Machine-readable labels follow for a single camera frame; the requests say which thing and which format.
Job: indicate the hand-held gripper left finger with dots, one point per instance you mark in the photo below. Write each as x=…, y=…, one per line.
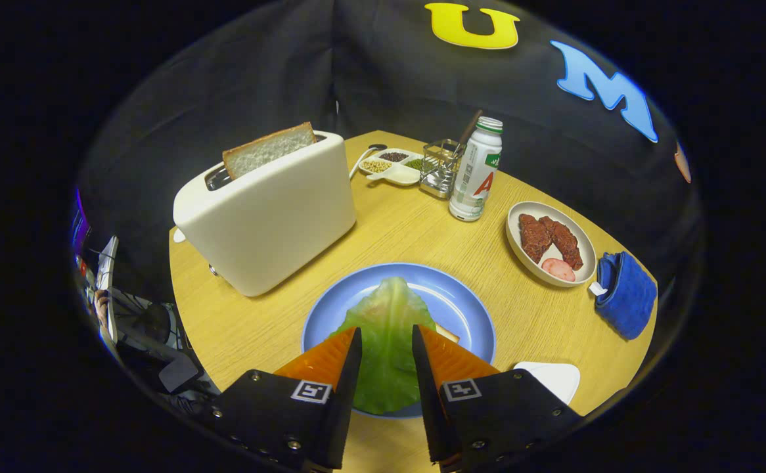
x=347, y=407

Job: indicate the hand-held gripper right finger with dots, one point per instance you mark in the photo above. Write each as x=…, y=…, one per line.
x=429, y=407

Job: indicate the green lettuce leaf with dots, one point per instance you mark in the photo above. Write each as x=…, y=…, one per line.
x=386, y=341

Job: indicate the toasted bread slice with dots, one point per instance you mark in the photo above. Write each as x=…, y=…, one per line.
x=265, y=151

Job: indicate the white bread slice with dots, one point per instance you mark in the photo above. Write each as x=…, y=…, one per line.
x=449, y=335

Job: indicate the blue round plate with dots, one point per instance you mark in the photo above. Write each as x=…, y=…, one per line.
x=449, y=302

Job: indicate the white square plate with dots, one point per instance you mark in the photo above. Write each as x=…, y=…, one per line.
x=557, y=380

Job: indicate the pink ham slice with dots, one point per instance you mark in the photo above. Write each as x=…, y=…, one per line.
x=558, y=269

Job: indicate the black office chair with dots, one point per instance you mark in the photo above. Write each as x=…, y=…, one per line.
x=159, y=374

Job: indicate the beige round plate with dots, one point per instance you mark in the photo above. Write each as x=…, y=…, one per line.
x=552, y=251

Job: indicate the brown meat piece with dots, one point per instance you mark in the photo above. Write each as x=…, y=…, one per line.
x=534, y=236
x=565, y=242

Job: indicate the white toaster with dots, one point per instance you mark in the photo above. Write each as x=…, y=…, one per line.
x=271, y=217

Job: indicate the white drink bottle green cap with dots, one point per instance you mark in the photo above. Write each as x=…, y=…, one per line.
x=472, y=190

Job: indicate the blue folded towel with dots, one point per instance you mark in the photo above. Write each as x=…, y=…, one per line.
x=629, y=295

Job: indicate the white divided condiment dish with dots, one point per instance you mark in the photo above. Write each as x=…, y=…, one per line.
x=399, y=174

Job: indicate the white spoon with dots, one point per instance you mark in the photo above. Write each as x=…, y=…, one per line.
x=378, y=147

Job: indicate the white flat panel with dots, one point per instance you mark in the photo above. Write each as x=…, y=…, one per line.
x=108, y=263

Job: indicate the brown wooden chopstick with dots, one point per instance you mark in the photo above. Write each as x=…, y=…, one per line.
x=470, y=128

